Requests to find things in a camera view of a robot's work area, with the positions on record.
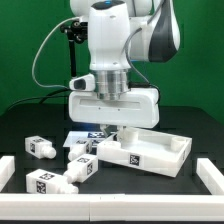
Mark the white front fence bar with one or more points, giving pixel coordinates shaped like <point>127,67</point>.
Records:
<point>85,207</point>

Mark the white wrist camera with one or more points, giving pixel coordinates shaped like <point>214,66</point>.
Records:
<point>83,83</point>

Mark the white right fence block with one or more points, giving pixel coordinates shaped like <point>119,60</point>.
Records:
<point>212,178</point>

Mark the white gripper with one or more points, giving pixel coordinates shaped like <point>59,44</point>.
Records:
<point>136,108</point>

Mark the white sheet with tags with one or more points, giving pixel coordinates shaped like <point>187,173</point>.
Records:
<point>73,136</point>

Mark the white left fence block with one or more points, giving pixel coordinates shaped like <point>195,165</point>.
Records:
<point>7,169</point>

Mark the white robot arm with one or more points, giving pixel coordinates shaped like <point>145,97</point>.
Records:
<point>120,32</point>

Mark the black camera stand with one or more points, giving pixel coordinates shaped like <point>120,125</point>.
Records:
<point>76,33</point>

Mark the white fence block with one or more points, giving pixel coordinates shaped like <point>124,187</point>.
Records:
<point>7,169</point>
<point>212,178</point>

